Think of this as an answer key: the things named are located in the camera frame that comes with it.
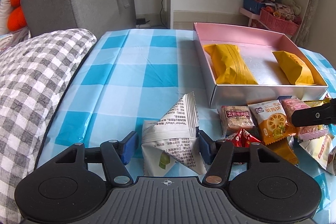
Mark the clear brown snack packet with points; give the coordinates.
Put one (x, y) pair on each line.
(237, 119)

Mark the orange biscuit packet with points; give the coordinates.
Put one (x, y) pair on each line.
(273, 121)

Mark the white cream snack packet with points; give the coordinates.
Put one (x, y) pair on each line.
(320, 150)

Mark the pink snack packet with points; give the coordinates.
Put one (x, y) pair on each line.
(312, 132)

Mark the small red snack packet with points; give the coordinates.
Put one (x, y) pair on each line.
(252, 139)
(234, 138)

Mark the orange plush toy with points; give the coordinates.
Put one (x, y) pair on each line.
(17, 16)

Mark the blue checked tablecloth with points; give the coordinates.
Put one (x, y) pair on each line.
(118, 69)

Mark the white triangular snack packet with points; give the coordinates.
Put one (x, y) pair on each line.
(173, 119)

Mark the yellow snack packet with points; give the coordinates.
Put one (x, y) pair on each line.
(294, 66)
(231, 64)

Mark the large pink basket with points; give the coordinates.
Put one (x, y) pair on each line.
(278, 23)

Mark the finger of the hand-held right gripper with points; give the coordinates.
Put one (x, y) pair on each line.
(315, 115)

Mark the grey checked pillow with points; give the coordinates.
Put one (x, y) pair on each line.
(31, 77)

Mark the gold snack bar packet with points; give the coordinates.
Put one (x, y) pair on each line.
(284, 153)

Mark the black power adapter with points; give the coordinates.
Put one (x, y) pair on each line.
(142, 22)

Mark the blue storage box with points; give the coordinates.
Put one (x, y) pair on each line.
(252, 3)

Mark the pink snack box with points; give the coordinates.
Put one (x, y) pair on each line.
(236, 98)

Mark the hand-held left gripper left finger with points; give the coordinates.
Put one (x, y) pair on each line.
(130, 146)

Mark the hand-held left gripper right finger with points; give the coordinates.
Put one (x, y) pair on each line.
(206, 148)

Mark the beige curtain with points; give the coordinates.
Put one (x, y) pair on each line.
(311, 8)

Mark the gold crimped snack packet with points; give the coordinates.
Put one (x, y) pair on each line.
(315, 102)

